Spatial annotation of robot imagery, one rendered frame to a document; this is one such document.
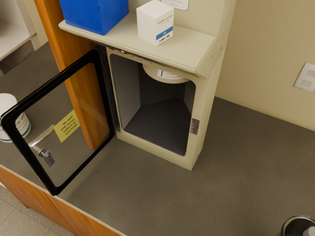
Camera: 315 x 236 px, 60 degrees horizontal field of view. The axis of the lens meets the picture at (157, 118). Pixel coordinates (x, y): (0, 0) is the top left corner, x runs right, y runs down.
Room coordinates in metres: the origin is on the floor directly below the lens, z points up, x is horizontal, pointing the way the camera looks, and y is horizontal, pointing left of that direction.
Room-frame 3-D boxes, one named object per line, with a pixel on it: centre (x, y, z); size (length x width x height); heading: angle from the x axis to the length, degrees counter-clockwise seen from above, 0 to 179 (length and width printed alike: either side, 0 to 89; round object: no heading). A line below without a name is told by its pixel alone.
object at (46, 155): (0.39, 0.30, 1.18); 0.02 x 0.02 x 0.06; 55
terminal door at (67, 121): (0.48, 0.25, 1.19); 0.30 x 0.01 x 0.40; 145
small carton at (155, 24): (0.48, 0.00, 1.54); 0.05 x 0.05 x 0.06; 46
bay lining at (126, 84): (0.66, -0.04, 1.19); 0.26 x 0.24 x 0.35; 63
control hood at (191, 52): (0.50, 0.05, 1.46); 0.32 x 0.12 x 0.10; 63
